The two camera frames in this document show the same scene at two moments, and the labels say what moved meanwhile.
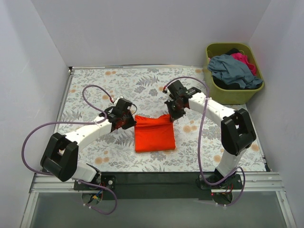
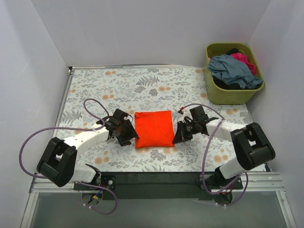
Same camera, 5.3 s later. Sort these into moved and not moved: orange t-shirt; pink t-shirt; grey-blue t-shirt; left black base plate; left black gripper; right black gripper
Moved: left black gripper; right black gripper; orange t-shirt
Not moved: left black base plate; grey-blue t-shirt; pink t-shirt
